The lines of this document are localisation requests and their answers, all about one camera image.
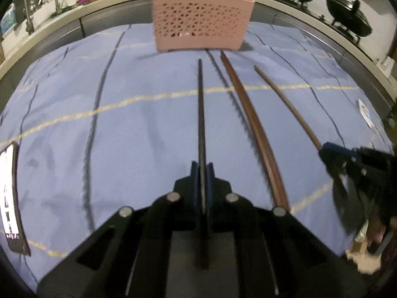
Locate dark blue chopstick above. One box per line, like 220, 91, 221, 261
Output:
254, 65, 322, 151

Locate black chopstick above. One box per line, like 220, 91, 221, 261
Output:
198, 59, 209, 270

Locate dark red chopstick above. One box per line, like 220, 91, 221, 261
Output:
220, 51, 290, 212

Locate chrome kitchen faucet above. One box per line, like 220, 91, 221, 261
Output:
13, 0, 34, 35

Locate person's right hand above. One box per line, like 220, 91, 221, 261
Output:
344, 217, 396, 274

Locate smartphone with lit screen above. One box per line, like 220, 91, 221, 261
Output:
0, 142, 31, 256

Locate blue checked table cloth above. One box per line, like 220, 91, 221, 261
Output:
1, 22, 393, 289

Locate black lidded wok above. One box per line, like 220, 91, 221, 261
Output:
326, 0, 373, 37

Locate pink perforated utensil basket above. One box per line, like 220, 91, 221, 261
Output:
151, 0, 255, 52

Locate blue detergent jug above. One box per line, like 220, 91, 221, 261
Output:
1, 3, 17, 36

